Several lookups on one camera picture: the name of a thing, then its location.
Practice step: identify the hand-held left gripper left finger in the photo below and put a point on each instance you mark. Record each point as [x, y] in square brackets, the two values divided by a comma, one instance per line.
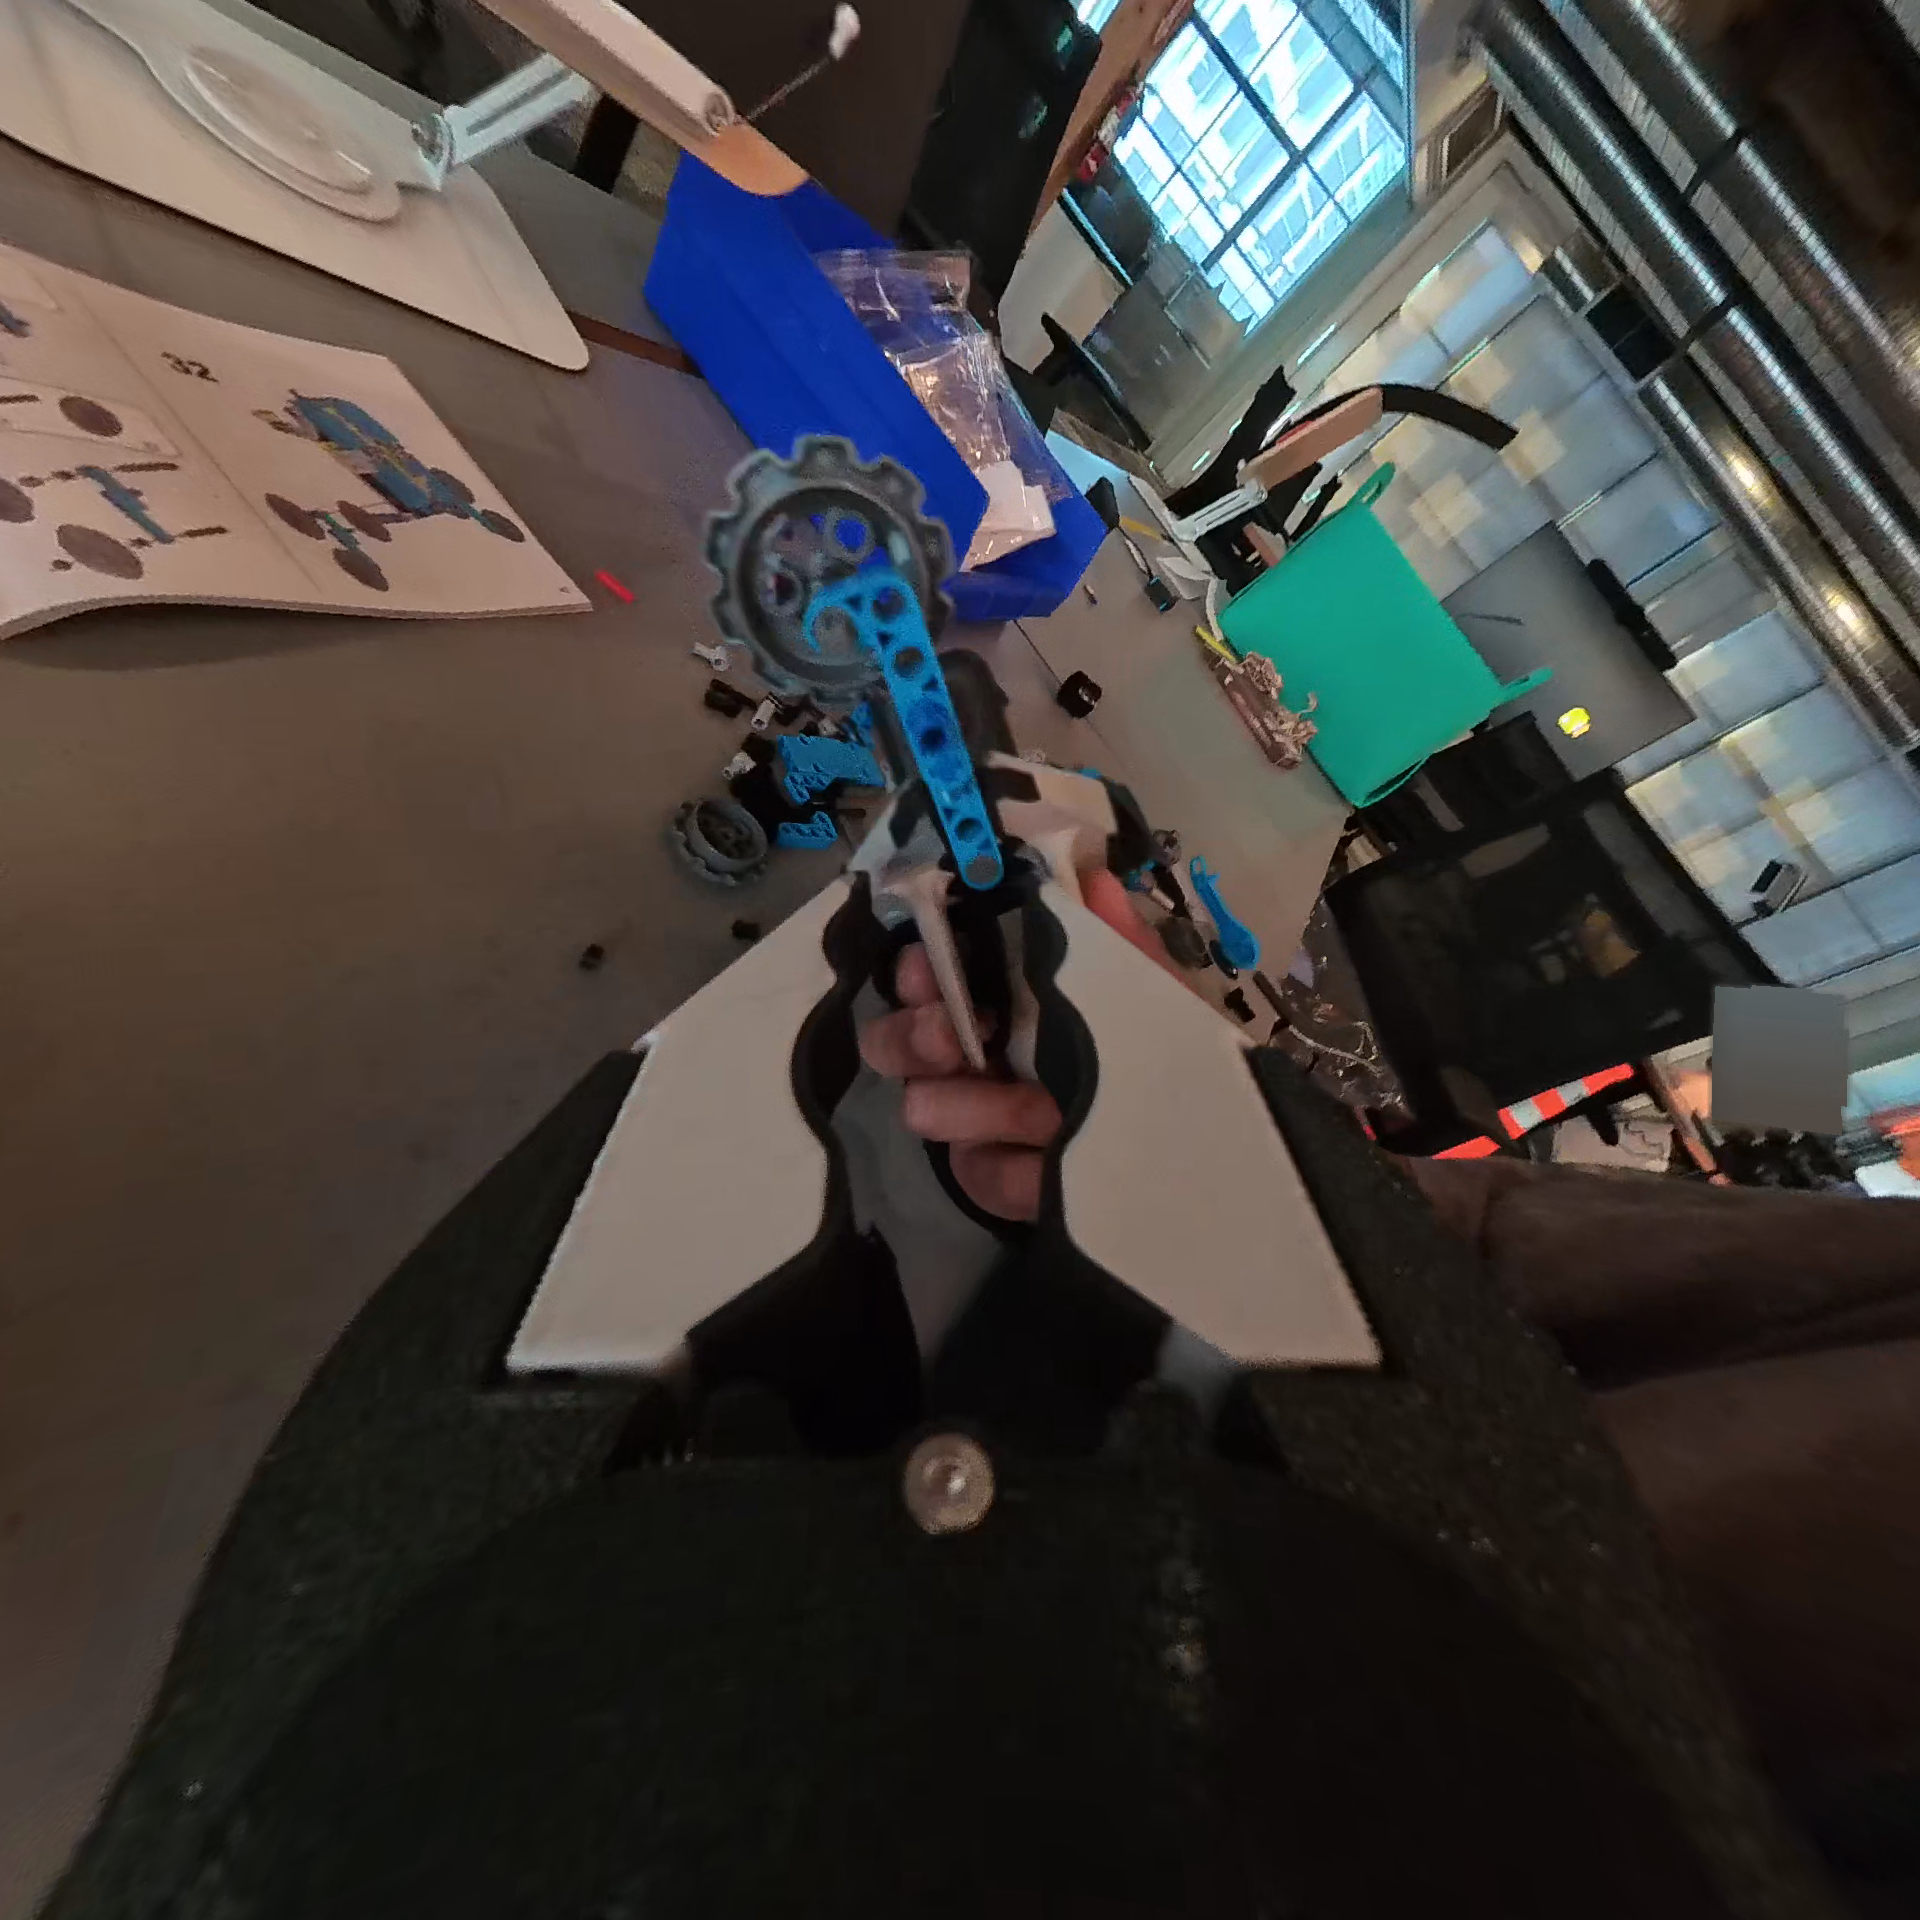
[674, 1200]

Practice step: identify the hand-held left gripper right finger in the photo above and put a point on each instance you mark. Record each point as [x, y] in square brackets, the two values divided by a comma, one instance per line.
[1184, 1184]

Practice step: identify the blue toy beam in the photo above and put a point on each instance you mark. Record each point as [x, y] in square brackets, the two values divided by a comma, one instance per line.
[938, 749]

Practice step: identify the grey toy gear wheel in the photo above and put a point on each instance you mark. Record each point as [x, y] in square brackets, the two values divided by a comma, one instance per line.
[732, 557]

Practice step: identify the grey desk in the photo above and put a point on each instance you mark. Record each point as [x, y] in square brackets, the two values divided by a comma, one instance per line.
[376, 900]

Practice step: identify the wooden standing desk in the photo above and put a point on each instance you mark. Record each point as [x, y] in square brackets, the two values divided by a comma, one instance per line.
[930, 118]

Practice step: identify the white desk lamp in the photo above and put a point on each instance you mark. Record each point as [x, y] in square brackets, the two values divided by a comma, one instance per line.
[451, 254]

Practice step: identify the person's right hand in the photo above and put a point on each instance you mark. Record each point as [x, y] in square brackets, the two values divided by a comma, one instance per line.
[974, 1125]

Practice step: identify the blue brick assembly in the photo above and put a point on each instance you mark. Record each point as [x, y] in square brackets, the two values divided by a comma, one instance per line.
[825, 772]

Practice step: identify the small grey toy wheel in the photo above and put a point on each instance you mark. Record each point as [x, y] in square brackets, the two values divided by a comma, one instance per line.
[721, 838]

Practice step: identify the blue brick separator tool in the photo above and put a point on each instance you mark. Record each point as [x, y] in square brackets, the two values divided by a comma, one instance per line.
[1218, 915]

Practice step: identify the small black tyre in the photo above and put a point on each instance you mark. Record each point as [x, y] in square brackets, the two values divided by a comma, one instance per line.
[1080, 692]

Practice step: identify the pile of small brick parts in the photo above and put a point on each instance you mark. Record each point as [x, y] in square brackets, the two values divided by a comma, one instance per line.
[728, 696]

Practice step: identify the wooden puzzle model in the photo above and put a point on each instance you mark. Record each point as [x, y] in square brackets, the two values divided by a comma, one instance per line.
[1267, 713]

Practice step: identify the clear plastic bags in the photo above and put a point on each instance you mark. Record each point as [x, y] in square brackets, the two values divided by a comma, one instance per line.
[944, 376]

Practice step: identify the blue plastic bin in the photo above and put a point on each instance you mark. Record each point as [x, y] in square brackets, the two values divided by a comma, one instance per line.
[749, 299]

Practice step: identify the building instruction booklet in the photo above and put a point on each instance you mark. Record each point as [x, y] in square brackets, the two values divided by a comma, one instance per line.
[180, 540]

